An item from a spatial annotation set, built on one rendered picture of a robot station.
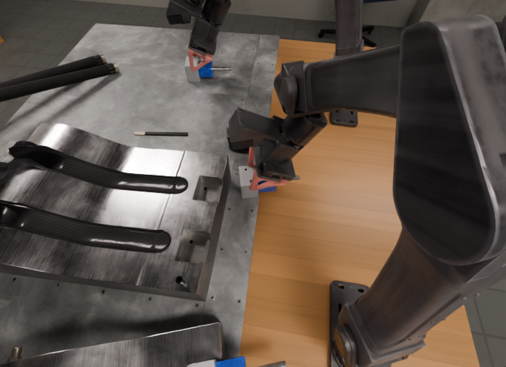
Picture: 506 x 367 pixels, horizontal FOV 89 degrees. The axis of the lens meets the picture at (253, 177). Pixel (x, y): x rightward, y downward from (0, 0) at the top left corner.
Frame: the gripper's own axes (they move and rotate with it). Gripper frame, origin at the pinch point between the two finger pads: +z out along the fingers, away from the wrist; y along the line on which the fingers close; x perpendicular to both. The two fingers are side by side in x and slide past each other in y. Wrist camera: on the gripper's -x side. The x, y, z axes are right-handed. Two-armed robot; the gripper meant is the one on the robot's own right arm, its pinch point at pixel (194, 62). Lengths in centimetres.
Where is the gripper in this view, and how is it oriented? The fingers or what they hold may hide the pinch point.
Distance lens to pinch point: 84.3
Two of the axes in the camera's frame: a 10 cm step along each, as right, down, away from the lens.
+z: -4.9, 4.9, 7.3
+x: 8.7, 2.5, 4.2
